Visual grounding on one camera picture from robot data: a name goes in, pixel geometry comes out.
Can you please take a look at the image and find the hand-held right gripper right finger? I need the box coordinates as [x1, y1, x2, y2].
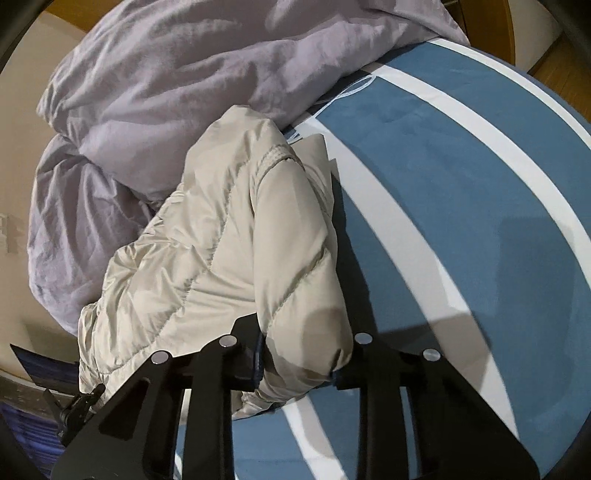
[331, 332, 541, 480]

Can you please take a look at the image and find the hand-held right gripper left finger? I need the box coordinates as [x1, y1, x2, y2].
[51, 318, 267, 480]

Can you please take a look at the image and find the beige puffer jacket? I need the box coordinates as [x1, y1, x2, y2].
[78, 105, 356, 421]

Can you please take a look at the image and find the blue white striped bed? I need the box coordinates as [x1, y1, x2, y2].
[175, 39, 591, 480]

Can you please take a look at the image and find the dark blue striped object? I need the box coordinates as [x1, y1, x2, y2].
[9, 344, 81, 467]

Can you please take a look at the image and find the purple duvet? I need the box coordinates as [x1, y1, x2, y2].
[27, 0, 472, 337]

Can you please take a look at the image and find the white cable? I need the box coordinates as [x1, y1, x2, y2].
[316, 74, 376, 121]

